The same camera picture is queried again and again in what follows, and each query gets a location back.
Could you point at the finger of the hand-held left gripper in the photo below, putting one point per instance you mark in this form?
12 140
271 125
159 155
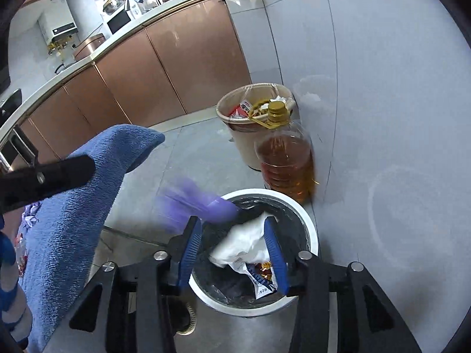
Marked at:
48 180

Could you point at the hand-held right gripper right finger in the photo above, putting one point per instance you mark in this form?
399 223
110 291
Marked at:
276 257

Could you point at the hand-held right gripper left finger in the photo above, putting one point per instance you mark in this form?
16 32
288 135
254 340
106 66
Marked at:
191 253

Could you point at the white tissue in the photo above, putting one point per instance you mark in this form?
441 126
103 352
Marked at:
243 242

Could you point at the milk carton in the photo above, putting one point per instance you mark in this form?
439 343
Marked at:
262 291

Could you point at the white rimmed trash bin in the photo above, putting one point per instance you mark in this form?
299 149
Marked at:
305 228

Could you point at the purple candy wrapper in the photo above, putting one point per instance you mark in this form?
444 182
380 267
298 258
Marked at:
206 206
32 216

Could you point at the person's left forearm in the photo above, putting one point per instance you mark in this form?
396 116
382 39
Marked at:
9 290

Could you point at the beige trash bin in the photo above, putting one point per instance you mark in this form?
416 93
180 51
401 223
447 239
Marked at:
243 147

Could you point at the blue towel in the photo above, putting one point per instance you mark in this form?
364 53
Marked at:
73 228

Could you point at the clear red candy wrapper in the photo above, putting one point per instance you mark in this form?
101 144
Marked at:
21 253

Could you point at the large amber oil bottle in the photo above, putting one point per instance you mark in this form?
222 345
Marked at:
287 161

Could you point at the bronze rice cooker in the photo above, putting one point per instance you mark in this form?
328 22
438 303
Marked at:
88 44

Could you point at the white water heater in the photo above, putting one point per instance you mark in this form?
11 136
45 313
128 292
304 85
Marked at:
59 18

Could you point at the white microwave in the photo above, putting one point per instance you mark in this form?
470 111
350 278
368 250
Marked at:
119 22

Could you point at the metal pot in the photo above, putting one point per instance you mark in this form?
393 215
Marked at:
114 3

